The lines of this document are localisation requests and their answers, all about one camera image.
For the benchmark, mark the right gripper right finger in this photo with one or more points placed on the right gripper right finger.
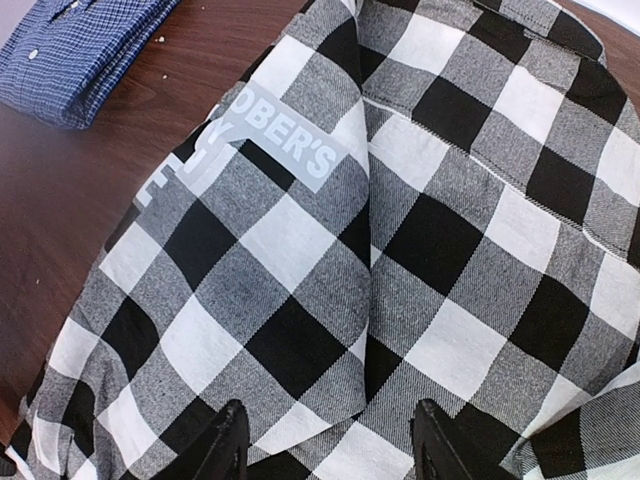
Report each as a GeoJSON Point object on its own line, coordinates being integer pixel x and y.
{"type": "Point", "coordinates": [441, 451]}

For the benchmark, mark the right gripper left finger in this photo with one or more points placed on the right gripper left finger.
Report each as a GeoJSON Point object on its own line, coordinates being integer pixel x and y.
{"type": "Point", "coordinates": [220, 452]}

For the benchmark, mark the black white checked shirt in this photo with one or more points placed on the black white checked shirt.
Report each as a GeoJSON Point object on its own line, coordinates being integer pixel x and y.
{"type": "Point", "coordinates": [398, 201]}

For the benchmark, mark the folded blue shirt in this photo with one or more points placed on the folded blue shirt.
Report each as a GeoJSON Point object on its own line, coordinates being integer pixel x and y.
{"type": "Point", "coordinates": [64, 58]}

